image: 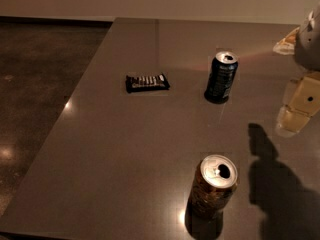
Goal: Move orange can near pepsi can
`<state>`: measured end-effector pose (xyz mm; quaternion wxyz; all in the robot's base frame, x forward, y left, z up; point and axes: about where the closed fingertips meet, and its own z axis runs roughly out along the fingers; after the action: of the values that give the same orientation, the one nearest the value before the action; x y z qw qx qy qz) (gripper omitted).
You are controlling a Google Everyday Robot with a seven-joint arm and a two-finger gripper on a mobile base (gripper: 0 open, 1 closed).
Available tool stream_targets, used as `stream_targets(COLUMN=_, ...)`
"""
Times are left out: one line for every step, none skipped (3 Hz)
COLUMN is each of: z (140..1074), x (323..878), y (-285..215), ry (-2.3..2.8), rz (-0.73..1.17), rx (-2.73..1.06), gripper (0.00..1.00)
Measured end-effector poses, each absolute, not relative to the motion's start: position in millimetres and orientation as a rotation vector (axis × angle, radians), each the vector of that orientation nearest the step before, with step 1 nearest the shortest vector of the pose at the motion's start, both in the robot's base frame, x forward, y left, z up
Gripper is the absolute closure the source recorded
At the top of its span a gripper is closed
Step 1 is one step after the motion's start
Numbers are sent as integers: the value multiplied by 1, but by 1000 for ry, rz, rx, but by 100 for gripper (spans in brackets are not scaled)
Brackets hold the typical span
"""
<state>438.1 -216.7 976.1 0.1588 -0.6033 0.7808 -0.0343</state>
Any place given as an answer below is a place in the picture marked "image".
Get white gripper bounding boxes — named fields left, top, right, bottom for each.
left=273, top=5, right=320, bottom=137

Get orange soda can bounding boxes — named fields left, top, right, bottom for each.
left=188, top=154, right=238, bottom=219

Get dark blue pepsi can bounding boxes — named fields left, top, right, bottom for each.
left=204, top=51, right=238, bottom=104

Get black snack bar wrapper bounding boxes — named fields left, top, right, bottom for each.
left=125, top=74, right=170, bottom=93

